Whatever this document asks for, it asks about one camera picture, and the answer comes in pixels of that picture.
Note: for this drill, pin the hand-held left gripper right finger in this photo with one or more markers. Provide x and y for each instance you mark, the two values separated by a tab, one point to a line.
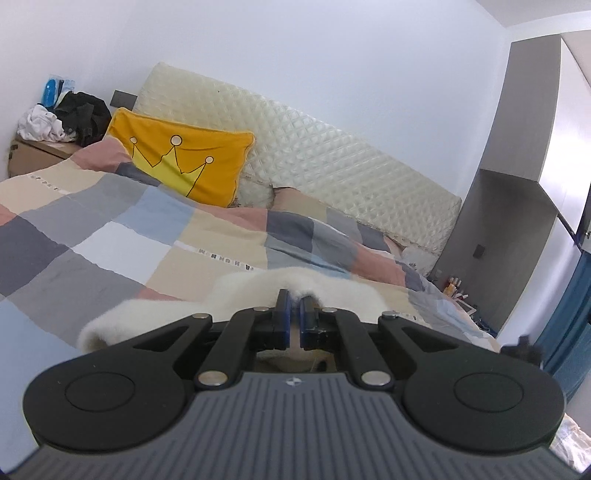
306	323

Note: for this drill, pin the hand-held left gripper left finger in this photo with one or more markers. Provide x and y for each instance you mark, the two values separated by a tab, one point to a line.
285	318

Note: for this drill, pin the cream striped fluffy sweater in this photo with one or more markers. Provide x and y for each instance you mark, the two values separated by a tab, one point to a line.
138	316

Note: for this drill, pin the small bedside bottles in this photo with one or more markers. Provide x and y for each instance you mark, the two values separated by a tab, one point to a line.
455	288

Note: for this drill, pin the floral cream pillow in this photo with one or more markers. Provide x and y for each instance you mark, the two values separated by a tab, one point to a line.
415	258

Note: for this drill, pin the cream quilted headboard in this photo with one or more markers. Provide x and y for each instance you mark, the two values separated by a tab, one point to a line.
323	152

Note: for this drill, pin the yellow crown pillow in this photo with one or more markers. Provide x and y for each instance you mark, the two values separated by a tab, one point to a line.
221	152

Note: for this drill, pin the checkered patchwork blanket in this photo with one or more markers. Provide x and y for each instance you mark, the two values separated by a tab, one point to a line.
115	240

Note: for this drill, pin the grey wardrobe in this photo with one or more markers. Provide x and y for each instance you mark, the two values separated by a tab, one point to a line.
508	138

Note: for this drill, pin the cardboard box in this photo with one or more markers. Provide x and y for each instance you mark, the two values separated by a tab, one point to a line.
32	157

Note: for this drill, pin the white crumpled cloth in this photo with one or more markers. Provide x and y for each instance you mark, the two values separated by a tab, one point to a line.
39	122

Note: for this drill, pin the blue packet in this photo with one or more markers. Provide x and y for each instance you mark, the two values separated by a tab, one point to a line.
50	90

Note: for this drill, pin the grey wall switch panel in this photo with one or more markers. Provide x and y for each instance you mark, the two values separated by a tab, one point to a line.
123	99

